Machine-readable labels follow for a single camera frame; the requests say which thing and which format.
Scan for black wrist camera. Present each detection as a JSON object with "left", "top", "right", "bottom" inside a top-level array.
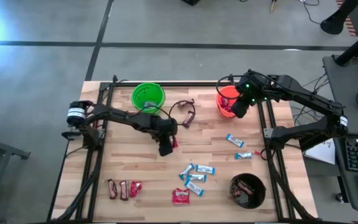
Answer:
[
  {"left": 230, "top": 99, "right": 249, "bottom": 119},
  {"left": 158, "top": 137, "right": 174, "bottom": 157}
]

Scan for black stand foot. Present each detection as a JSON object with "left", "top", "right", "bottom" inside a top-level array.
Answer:
[{"left": 320, "top": 0, "right": 358, "bottom": 35}]

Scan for grey keyboard desk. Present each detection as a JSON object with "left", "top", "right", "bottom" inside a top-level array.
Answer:
[{"left": 333, "top": 133, "right": 358, "bottom": 213}]

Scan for green plastic bucket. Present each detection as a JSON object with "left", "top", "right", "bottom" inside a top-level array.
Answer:
[{"left": 131, "top": 82, "right": 167, "bottom": 115}]

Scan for orange jack-o'-lantern bucket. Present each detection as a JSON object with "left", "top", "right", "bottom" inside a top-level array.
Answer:
[{"left": 215, "top": 85, "right": 241, "bottom": 119}]

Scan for grey side desk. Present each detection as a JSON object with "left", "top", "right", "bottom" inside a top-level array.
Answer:
[{"left": 323, "top": 54, "right": 358, "bottom": 136}]

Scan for black stand pole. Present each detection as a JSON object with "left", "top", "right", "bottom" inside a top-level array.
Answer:
[{"left": 335, "top": 24, "right": 358, "bottom": 67}]

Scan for black left camera cable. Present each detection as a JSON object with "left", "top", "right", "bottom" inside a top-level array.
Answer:
[{"left": 135, "top": 99, "right": 197, "bottom": 128}]

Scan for black plastic bucket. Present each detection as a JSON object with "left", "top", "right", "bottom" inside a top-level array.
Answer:
[{"left": 229, "top": 173, "right": 267, "bottom": 210}]

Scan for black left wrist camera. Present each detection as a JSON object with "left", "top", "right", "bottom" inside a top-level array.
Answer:
[{"left": 158, "top": 137, "right": 174, "bottom": 157}]

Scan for white paper sheet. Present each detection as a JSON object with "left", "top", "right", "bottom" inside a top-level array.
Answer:
[{"left": 303, "top": 139, "right": 337, "bottom": 166}]

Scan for black aluminium table frame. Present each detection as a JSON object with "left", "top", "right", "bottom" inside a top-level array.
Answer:
[{"left": 47, "top": 81, "right": 315, "bottom": 223}]

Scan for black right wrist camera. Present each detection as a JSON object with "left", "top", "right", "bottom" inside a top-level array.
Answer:
[{"left": 230, "top": 99, "right": 249, "bottom": 119}]

